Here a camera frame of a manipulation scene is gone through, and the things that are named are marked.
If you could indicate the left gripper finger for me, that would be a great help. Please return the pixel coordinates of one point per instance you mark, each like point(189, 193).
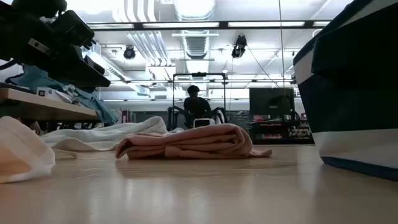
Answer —
point(81, 77)

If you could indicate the white towel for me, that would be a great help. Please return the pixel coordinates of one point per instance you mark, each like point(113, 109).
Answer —
point(102, 137)

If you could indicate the pink towel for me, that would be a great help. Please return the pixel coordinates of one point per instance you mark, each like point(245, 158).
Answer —
point(186, 140)

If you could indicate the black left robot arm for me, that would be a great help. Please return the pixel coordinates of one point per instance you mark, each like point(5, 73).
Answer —
point(71, 29)

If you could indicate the yellow checked towel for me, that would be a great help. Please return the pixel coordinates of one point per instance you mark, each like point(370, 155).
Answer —
point(21, 149)

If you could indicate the teal cloth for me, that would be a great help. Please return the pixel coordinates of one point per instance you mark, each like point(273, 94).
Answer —
point(37, 77)

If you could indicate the white cardboard box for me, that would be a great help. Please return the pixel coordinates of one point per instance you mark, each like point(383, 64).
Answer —
point(49, 93)

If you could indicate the person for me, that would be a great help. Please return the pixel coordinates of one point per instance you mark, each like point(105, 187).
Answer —
point(196, 107)

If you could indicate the small white screen device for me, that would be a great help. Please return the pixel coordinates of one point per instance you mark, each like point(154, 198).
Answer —
point(203, 123)

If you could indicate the black overhead bar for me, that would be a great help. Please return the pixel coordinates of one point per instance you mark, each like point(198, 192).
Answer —
point(222, 25)

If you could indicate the black monitor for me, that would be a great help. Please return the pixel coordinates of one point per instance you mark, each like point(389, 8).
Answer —
point(270, 102)

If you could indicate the low cluttered shelf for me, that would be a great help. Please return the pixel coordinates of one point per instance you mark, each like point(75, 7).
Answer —
point(280, 130)

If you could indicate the navy fabric bin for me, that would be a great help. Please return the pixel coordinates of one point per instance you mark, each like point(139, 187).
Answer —
point(357, 93)

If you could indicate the wooden workbench grey frame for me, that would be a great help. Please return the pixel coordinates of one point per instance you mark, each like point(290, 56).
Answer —
point(46, 107)

